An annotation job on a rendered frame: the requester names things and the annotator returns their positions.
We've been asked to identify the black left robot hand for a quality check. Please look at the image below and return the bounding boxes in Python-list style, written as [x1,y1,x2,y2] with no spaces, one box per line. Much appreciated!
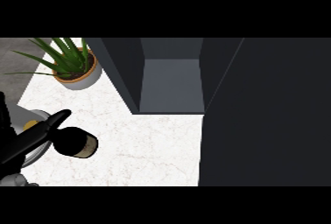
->
[0,91,73,179]

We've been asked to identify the dark wine bottle, beige label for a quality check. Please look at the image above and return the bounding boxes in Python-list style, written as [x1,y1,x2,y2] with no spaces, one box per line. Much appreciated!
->
[52,126,100,159]

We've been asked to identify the dark grey open cabinet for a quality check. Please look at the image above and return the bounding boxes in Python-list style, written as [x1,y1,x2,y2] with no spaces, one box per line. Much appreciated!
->
[83,37,246,116]

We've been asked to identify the dark grey cabinet door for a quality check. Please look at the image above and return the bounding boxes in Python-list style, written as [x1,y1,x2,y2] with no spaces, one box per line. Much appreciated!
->
[197,37,331,187]

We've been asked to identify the yellow item on plate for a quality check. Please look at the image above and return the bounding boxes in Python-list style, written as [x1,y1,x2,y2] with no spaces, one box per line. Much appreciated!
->
[23,119,42,131]

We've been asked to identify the grey round plate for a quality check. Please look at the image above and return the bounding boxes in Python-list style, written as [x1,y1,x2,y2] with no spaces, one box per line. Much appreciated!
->
[5,101,55,170]

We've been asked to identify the green plant in white pot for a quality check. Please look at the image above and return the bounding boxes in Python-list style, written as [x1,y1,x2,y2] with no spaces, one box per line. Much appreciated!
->
[5,37,106,91]

